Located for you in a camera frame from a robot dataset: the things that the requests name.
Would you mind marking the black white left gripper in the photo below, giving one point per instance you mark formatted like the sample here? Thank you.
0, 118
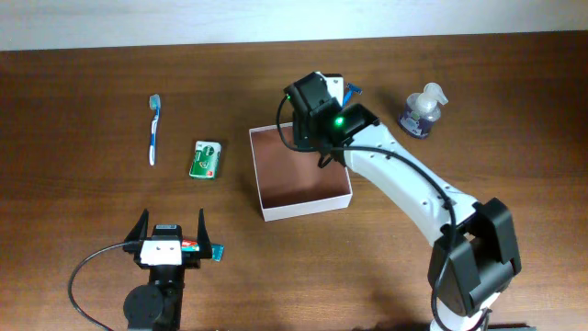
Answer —
192, 259

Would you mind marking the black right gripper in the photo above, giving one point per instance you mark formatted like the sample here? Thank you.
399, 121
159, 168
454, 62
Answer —
306, 127

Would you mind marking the purple pump soap bottle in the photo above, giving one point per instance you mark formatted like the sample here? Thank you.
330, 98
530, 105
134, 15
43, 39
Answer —
422, 111

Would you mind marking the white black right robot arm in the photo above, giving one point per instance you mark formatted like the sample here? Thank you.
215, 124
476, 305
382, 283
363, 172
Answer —
475, 254

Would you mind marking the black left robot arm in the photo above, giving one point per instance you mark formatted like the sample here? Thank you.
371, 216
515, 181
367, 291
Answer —
156, 305

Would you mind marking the toothpaste tube under gripper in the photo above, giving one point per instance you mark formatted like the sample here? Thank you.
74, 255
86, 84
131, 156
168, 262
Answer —
191, 249

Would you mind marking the blue disposable razor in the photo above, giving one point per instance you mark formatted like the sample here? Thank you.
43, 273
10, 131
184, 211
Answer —
351, 90

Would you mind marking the green Dettol soap box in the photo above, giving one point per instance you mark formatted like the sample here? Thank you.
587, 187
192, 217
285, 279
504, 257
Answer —
206, 160

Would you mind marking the pink open cardboard box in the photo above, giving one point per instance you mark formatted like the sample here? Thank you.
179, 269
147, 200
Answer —
290, 184

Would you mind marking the blue white toothbrush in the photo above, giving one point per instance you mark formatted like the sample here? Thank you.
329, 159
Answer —
155, 105

